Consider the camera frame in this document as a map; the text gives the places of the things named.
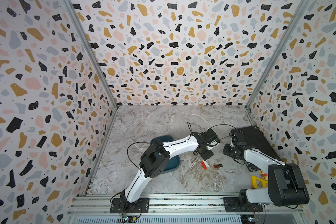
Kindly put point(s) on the black flat plate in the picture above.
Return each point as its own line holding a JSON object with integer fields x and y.
{"x": 255, "y": 138}

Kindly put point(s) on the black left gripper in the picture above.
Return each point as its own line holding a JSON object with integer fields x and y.
{"x": 208, "y": 156}

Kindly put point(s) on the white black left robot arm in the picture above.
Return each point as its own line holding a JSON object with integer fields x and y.
{"x": 155, "y": 159}

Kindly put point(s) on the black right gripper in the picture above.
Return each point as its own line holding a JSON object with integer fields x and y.
{"x": 225, "y": 151}

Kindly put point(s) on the white rectangular usb flash drive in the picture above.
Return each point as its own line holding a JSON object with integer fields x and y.
{"x": 206, "y": 163}

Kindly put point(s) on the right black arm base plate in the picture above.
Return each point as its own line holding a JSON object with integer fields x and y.
{"x": 235, "y": 204}

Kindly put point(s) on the yellow triangular plastic piece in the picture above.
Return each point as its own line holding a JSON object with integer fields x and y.
{"x": 263, "y": 181}

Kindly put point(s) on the dark red metal usb drive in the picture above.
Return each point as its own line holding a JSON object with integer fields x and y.
{"x": 217, "y": 166}

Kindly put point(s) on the red usb flash drive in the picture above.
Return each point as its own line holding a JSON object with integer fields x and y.
{"x": 203, "y": 165}

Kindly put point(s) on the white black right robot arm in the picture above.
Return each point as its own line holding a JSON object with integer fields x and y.
{"x": 285, "y": 185}

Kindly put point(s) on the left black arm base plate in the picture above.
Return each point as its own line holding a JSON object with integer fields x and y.
{"x": 134, "y": 205}

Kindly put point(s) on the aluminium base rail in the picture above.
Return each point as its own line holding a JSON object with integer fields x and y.
{"x": 174, "y": 208}

